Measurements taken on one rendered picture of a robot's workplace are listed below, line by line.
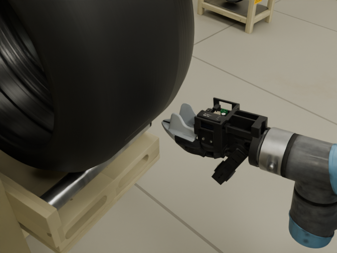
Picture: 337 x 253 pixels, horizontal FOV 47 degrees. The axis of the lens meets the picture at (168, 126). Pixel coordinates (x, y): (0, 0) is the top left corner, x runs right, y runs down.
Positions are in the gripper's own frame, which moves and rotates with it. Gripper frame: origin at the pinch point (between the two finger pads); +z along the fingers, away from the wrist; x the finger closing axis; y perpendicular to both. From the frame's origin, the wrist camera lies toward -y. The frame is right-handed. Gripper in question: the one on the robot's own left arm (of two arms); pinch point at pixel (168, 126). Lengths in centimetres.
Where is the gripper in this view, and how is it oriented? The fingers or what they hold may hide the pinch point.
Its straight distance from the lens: 76.5
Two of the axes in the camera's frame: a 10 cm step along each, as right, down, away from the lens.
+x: -5.6, 5.3, -6.3
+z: -8.2, -2.6, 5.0
